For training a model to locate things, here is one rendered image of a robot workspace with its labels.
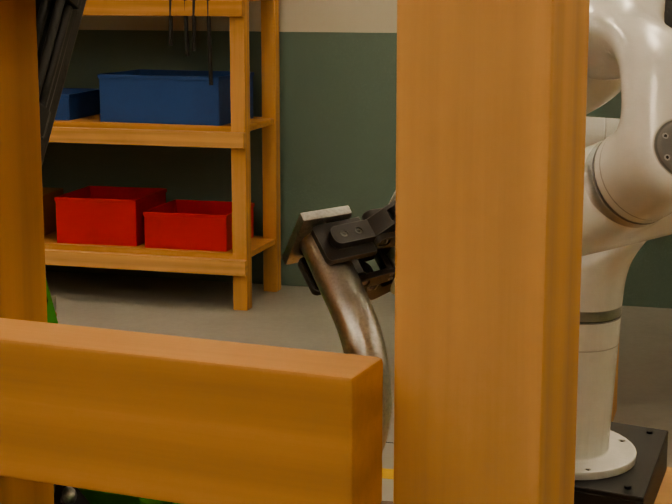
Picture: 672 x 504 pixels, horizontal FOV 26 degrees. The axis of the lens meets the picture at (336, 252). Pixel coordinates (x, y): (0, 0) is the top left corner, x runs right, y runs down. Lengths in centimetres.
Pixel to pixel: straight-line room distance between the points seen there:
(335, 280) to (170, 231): 578
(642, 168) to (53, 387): 46
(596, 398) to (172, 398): 100
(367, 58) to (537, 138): 620
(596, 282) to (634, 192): 65
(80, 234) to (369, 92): 153
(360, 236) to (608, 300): 76
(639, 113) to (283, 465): 43
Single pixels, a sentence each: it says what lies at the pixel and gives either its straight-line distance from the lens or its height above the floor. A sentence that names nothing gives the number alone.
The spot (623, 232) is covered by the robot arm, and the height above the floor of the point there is 130.
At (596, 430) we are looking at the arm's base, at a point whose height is 95.
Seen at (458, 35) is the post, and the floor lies 146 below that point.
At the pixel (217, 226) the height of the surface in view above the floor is 38.
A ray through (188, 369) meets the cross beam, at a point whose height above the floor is 127.
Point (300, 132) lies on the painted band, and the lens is 711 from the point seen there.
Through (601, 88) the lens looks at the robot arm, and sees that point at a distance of 164.
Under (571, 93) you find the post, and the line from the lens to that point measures 84.
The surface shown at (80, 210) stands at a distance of 698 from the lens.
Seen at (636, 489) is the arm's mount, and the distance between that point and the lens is 178.
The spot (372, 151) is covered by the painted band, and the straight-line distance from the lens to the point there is 702.
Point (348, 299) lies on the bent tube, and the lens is 103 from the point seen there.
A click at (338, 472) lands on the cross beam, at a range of 83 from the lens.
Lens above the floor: 149
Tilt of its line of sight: 11 degrees down
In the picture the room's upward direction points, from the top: straight up
